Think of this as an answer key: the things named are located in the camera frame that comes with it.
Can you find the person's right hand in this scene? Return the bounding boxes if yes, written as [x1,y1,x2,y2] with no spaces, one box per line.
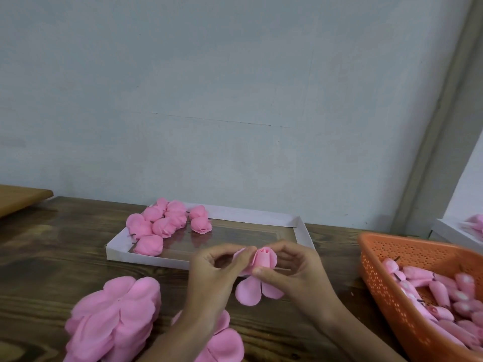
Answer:
[251,239,342,323]

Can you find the person's left hand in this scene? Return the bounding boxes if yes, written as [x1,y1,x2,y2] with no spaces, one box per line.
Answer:
[181,243,259,330]

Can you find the stack of pink petals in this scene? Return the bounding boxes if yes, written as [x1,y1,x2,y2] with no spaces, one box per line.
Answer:
[172,309,246,362]
[63,276,163,362]

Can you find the white shallow tray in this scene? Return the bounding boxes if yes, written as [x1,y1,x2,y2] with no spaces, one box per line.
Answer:
[106,203,316,270]

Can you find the pink petal flower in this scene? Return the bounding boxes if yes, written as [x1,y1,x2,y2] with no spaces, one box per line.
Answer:
[165,200,189,228]

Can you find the group of finished pink roses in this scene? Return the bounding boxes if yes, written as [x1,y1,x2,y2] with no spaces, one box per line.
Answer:
[125,197,214,257]

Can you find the pink rose buds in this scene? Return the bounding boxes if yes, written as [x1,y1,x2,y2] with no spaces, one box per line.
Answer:
[381,257,483,351]

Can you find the pile of pink petals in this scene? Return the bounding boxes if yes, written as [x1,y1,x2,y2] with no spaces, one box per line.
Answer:
[462,213,483,240]

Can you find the person's right forearm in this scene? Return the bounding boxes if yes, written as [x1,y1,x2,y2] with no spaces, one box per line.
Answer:
[313,304,409,362]

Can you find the orange plastic basket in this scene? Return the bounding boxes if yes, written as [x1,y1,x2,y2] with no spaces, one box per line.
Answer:
[358,232,483,362]

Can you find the grey door frame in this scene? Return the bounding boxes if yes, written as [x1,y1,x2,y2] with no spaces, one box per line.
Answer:
[392,0,483,237]

